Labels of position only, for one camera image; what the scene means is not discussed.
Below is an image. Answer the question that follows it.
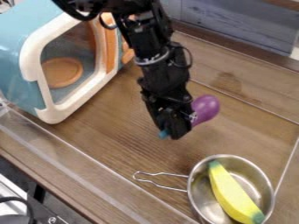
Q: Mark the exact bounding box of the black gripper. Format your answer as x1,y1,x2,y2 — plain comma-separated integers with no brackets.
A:
135,42,193,140

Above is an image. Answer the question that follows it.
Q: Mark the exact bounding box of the purple toy eggplant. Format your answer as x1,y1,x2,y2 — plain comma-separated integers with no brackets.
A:
158,94,222,140

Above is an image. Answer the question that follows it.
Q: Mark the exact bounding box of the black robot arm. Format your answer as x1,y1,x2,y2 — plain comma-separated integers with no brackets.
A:
52,0,194,140

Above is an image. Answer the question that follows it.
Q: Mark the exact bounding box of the orange microwave turntable plate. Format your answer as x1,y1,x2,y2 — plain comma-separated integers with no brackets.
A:
42,57,83,88

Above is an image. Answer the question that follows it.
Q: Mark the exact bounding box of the yellow toy banana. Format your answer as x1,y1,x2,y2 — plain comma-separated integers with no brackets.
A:
209,160,266,224

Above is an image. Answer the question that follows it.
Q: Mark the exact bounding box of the blue toy microwave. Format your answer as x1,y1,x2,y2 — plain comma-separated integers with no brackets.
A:
0,0,135,124

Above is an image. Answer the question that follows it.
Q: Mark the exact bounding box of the silver pot with wire handle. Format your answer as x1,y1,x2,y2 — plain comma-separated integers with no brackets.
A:
134,154,275,224

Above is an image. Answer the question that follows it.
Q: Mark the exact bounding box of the black cable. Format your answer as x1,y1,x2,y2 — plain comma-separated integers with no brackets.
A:
0,196,36,224

